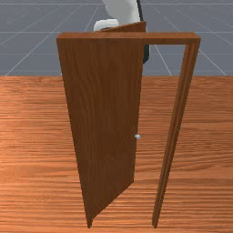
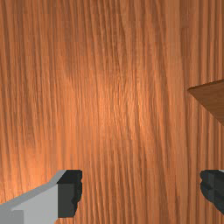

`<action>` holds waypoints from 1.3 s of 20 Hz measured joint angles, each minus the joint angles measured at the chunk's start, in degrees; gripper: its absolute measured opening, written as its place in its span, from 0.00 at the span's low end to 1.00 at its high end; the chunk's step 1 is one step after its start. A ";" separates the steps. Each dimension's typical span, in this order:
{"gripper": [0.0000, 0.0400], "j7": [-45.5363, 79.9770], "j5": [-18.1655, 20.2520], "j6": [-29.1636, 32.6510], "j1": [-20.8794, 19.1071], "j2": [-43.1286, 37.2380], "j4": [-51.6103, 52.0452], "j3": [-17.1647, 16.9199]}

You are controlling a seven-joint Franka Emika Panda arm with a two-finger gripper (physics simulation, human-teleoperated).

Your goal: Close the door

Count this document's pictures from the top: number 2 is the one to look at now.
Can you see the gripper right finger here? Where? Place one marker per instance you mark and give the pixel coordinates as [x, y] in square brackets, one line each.
[214, 188]

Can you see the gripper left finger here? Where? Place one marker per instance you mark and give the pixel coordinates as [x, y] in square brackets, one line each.
[49, 201]

